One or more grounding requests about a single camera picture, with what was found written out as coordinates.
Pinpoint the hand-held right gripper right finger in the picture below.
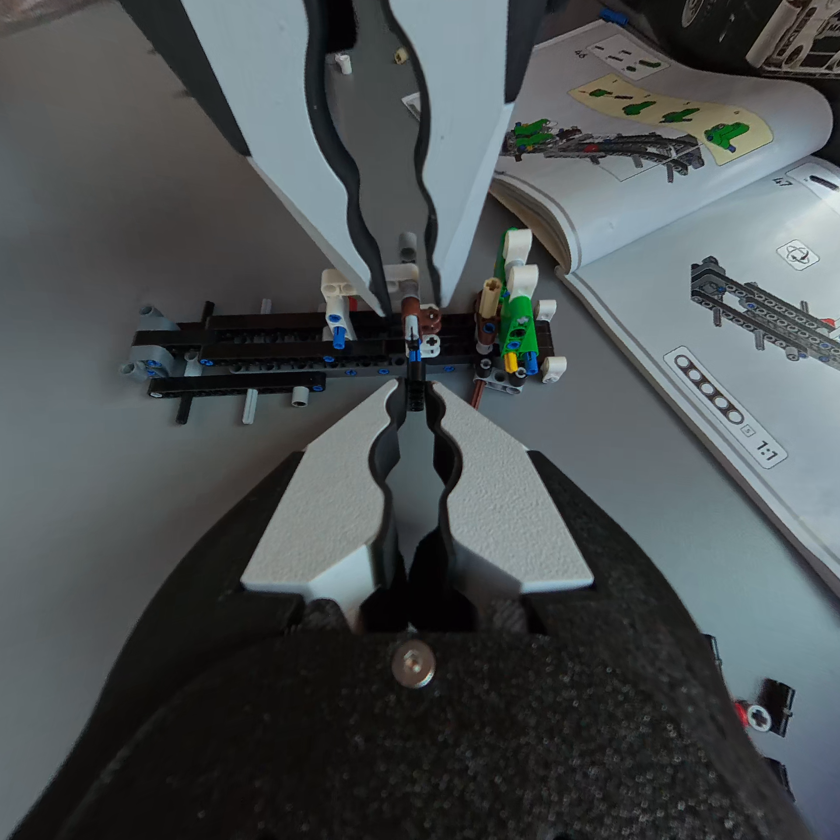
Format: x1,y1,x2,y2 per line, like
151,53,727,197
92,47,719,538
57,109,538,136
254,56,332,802
427,381,595,601

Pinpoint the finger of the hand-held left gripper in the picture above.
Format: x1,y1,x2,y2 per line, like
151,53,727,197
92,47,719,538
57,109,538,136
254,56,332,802
178,0,396,320
386,0,530,309

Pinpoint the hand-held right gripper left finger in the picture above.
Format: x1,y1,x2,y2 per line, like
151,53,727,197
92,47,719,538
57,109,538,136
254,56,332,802
240,378,404,636

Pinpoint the black lego axle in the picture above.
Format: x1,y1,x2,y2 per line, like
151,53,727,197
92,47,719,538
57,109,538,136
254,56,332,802
406,314,429,413

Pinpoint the black lego chassis assembly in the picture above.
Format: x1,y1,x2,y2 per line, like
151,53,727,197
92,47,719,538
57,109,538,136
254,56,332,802
119,226,568,427

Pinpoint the lego instruction booklet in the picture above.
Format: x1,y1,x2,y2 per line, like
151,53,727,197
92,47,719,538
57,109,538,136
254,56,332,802
489,20,840,578

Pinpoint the black lego box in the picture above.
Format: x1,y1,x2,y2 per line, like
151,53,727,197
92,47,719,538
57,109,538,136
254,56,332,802
620,0,840,86

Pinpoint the pile of red black lego pins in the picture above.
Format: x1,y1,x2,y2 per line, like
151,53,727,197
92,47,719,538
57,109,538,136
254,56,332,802
702,633,798,805

